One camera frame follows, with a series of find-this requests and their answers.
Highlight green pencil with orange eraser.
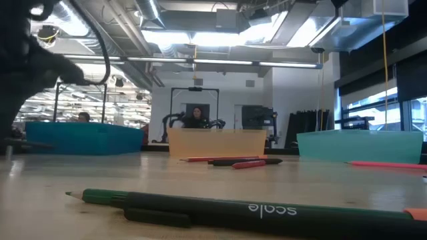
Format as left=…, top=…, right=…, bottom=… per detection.
left=65, top=188, right=427, bottom=223

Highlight red pencil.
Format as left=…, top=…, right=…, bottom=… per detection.
left=179, top=155, right=268, bottom=163
left=345, top=161, right=427, bottom=171

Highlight red crayon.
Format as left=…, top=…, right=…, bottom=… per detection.
left=232, top=159, right=267, bottom=170

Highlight black pen with scale print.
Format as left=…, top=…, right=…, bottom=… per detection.
left=123, top=192, right=427, bottom=240

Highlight blue plastic bin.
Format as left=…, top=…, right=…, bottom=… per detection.
left=25, top=121, right=145, bottom=156

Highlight long tube light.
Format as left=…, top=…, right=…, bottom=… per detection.
left=63, top=54, right=324, bottom=70

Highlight orange translucent plastic bin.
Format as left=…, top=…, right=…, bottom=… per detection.
left=167, top=128, right=268, bottom=159

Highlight black equipment cabinet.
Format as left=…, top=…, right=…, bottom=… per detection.
left=240, top=105, right=280, bottom=149

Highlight black curtain panels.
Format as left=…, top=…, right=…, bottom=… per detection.
left=285, top=109, right=332, bottom=149

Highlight black shelf rack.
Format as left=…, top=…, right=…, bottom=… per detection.
left=334, top=106, right=375, bottom=131

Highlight teal plastic bin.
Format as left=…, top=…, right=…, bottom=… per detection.
left=296, top=129, right=424, bottom=165

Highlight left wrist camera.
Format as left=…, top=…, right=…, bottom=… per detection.
left=33, top=49, right=87, bottom=87

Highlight dome sensor with yellow cable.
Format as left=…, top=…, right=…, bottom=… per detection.
left=35, top=23, right=61, bottom=49

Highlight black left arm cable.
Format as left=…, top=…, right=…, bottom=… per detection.
left=31, top=0, right=111, bottom=86

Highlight black aluminium table frame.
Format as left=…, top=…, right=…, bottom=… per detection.
left=141, top=143, right=300, bottom=156

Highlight black rig frame with camera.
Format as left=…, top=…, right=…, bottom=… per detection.
left=169, top=86, right=220, bottom=130

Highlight yellow hanging cable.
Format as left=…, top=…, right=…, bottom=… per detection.
left=381, top=0, right=390, bottom=131

